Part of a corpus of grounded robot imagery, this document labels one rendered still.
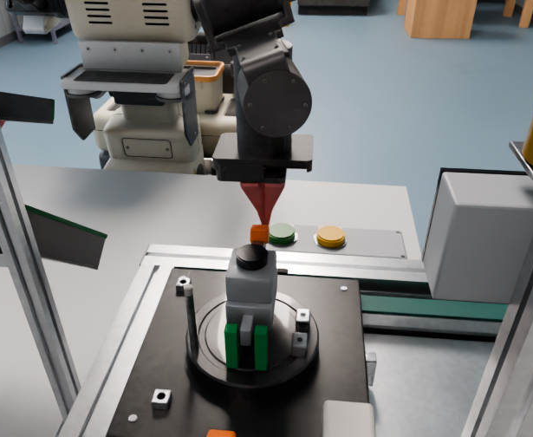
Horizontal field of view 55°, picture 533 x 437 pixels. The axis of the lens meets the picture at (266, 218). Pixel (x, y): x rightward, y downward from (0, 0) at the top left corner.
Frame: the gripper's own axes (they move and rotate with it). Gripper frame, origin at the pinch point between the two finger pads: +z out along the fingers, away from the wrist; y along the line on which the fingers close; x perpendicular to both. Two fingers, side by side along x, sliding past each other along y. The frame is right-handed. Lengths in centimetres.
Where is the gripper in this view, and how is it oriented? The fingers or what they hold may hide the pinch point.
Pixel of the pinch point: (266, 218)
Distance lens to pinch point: 58.5
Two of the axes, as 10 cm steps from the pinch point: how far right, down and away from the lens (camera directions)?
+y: 10.0, 0.4, -0.9
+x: 0.9, -5.4, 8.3
